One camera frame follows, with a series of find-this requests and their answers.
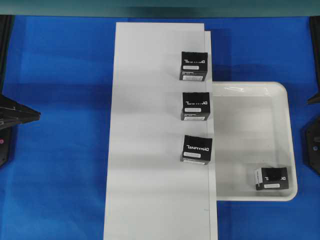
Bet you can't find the black box with white lettering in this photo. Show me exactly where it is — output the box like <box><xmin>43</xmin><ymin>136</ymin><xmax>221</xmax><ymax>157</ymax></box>
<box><xmin>180</xmin><ymin>135</ymin><xmax>213</xmax><ymax>165</ymax></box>

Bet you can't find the white base board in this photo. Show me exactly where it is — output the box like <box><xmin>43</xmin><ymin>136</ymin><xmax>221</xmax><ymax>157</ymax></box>
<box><xmin>103</xmin><ymin>22</ymin><xmax>218</xmax><ymax>240</ymax></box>

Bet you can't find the black box on base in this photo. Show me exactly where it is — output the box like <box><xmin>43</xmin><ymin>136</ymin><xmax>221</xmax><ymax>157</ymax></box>
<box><xmin>179</xmin><ymin>51</ymin><xmax>208</xmax><ymax>82</ymax></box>
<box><xmin>180</xmin><ymin>92</ymin><xmax>211</xmax><ymax>121</ymax></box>

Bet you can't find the black box in tray corner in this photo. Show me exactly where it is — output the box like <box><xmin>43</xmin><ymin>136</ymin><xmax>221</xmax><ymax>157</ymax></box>
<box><xmin>254</xmin><ymin>167</ymin><xmax>289</xmax><ymax>191</ymax></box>

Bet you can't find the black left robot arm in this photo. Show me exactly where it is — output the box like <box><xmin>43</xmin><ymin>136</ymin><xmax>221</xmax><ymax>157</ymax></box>
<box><xmin>0</xmin><ymin>15</ymin><xmax>41</xmax><ymax>166</ymax></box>

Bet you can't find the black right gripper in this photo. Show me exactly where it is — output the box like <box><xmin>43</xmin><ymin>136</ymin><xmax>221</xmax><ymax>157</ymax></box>
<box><xmin>300</xmin><ymin>94</ymin><xmax>320</xmax><ymax>173</ymax></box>

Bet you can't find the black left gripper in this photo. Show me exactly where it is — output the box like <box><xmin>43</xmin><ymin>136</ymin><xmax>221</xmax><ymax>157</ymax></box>
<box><xmin>0</xmin><ymin>94</ymin><xmax>41</xmax><ymax>167</ymax></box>

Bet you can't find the black box middle on base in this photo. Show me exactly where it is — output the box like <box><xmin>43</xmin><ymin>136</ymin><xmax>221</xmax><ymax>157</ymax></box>
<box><xmin>180</xmin><ymin>92</ymin><xmax>211</xmax><ymax>121</ymax></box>

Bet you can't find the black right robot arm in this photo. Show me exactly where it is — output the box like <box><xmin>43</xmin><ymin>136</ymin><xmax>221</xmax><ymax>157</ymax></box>
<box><xmin>305</xmin><ymin>15</ymin><xmax>320</xmax><ymax>175</ymax></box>

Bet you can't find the blue table cloth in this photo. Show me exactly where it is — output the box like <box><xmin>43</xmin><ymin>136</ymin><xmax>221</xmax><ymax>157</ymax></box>
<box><xmin>0</xmin><ymin>15</ymin><xmax>320</xmax><ymax>240</ymax></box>

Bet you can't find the black box far on base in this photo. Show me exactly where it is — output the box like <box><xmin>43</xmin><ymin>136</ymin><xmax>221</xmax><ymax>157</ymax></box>
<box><xmin>179</xmin><ymin>51</ymin><xmax>208</xmax><ymax>82</ymax></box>

